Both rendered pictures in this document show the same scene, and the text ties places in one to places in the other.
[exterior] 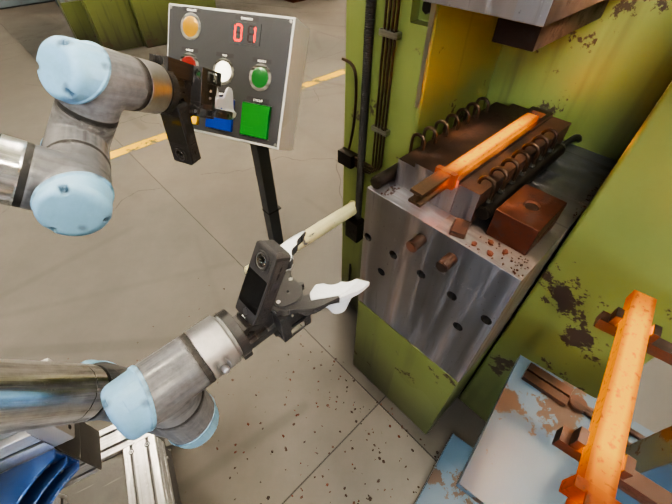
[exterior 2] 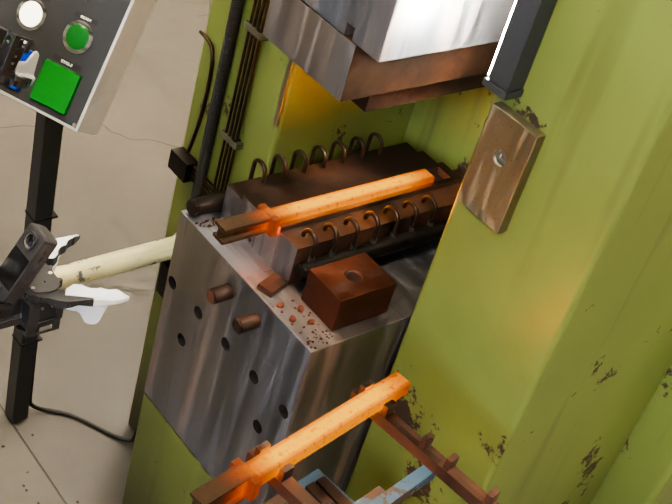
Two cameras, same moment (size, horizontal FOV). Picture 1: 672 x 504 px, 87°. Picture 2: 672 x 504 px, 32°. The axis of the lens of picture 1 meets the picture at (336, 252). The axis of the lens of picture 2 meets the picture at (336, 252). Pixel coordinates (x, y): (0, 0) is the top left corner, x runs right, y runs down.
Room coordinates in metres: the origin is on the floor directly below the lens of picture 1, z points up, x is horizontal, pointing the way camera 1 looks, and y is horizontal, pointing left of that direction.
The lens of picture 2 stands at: (-0.96, -0.19, 2.11)
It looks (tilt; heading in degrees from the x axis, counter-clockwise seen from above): 36 degrees down; 354
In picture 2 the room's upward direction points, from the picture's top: 17 degrees clockwise
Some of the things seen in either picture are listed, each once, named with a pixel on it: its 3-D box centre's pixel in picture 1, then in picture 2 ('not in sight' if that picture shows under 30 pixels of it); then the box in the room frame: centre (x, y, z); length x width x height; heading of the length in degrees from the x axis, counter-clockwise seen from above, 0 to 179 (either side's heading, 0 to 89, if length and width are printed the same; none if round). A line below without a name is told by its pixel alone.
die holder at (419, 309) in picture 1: (476, 238); (339, 330); (0.72, -0.40, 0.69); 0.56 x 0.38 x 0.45; 133
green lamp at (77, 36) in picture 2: (260, 77); (77, 37); (0.85, 0.18, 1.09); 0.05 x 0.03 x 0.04; 43
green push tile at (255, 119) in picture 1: (255, 120); (56, 87); (0.81, 0.19, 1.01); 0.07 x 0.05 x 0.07; 68
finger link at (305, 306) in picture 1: (308, 298); (63, 294); (0.29, 0.04, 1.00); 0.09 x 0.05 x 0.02; 97
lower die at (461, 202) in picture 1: (485, 150); (352, 203); (0.75, -0.36, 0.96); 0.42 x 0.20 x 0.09; 133
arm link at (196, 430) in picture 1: (175, 409); not in sight; (0.18, 0.23, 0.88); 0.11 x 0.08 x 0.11; 76
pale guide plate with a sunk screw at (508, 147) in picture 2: not in sight; (499, 168); (0.47, -0.52, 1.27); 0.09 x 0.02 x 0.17; 43
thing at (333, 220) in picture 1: (306, 237); (85, 270); (0.80, 0.10, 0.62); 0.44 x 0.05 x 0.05; 133
